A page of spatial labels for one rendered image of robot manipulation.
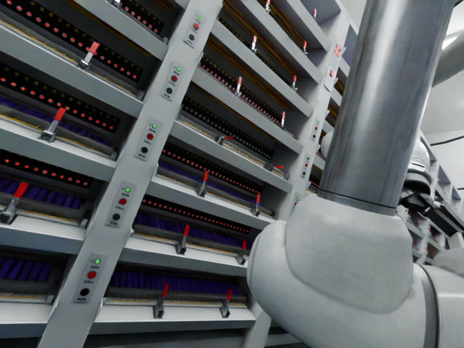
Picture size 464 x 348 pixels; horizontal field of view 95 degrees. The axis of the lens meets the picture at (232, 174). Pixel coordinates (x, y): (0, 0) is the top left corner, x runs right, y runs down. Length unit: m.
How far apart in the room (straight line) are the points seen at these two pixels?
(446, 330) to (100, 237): 0.66
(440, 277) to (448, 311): 0.04
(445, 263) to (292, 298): 0.21
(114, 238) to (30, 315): 0.23
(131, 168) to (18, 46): 0.35
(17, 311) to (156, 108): 0.60
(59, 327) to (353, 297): 0.66
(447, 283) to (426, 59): 0.26
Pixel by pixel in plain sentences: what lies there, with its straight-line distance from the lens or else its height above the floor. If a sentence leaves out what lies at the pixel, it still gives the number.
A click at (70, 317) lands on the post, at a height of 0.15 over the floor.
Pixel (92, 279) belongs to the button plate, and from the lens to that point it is 0.71.
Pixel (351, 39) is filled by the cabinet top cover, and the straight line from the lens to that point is 1.70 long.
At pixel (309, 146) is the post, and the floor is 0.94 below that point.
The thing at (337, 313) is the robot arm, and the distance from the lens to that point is 0.32.
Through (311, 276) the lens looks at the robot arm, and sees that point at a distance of 0.30.
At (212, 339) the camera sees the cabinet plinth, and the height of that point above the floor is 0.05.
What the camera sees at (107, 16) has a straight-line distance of 0.77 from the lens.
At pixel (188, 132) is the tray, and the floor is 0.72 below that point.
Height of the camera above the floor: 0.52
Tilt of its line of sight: 10 degrees up
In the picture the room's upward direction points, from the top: 18 degrees clockwise
